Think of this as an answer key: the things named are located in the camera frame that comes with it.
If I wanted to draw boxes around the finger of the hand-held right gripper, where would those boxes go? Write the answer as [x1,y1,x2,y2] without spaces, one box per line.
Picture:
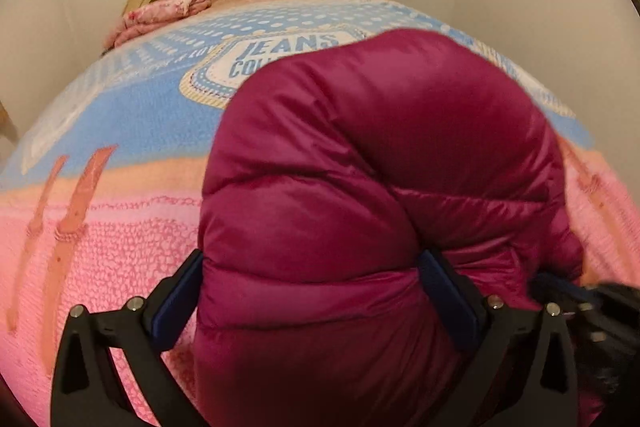
[529,273,601,308]

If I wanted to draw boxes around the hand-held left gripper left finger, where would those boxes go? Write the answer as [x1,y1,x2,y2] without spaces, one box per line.
[50,249,208,427]

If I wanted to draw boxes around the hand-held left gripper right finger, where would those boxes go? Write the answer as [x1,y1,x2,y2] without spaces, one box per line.
[417,249,581,427]

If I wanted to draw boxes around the magenta puffer jacket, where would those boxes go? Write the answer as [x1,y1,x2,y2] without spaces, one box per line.
[192,27,608,427]

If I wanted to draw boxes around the pink and blue printed blanket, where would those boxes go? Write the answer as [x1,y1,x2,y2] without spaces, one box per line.
[0,0,640,427]

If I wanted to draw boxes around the folded pink floral cloth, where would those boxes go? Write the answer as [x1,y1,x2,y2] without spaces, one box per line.
[105,0,212,50]

